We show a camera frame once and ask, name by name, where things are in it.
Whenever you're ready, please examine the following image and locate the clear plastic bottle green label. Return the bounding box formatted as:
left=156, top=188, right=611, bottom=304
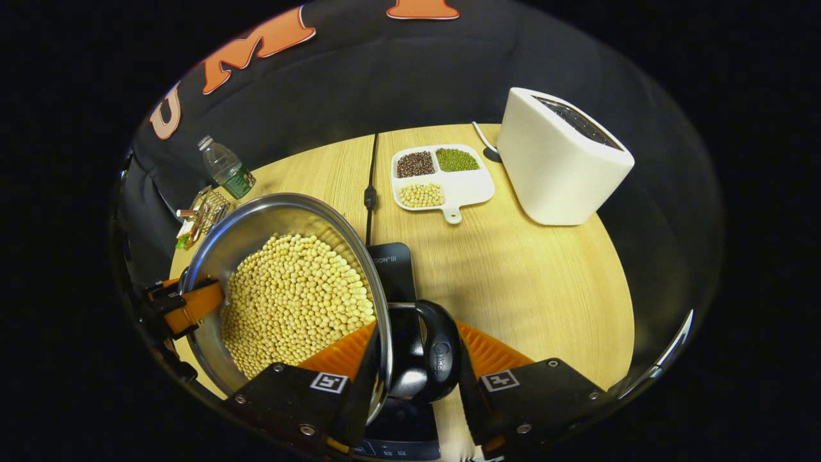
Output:
left=197, top=135, right=257, bottom=200

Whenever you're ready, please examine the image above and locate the white toaster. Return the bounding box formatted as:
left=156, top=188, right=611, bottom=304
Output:
left=496, top=87, right=636, bottom=227

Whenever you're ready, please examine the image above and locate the black induction cooktop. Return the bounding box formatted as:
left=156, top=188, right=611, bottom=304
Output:
left=350, top=242, right=444, bottom=462

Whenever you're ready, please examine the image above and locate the white divided dish of beans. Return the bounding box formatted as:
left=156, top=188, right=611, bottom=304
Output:
left=391, top=144, right=496, bottom=225

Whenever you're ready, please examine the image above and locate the steel pot with black handles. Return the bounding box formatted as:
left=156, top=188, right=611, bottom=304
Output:
left=179, top=192, right=462, bottom=425

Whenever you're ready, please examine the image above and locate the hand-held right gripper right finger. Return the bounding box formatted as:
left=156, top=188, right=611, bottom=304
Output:
left=455, top=320, right=607, bottom=460

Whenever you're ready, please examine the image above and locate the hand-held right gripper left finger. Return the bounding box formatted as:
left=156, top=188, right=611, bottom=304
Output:
left=224, top=321, right=392, bottom=456

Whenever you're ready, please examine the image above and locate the metal wire basket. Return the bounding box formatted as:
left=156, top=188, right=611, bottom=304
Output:
left=185, top=187, right=232, bottom=239

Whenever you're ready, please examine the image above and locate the sandwich with lettuce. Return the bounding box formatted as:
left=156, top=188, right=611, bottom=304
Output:
left=174, top=221, right=200, bottom=252

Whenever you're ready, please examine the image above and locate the white power cable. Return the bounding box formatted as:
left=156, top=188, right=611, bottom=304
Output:
left=472, top=121, right=503, bottom=162

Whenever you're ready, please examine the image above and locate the black power cable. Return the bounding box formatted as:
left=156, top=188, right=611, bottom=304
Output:
left=362, top=132, right=381, bottom=248

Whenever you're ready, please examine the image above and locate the pile of yellow soybeans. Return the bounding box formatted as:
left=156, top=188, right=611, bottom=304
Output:
left=219, top=232, right=377, bottom=380

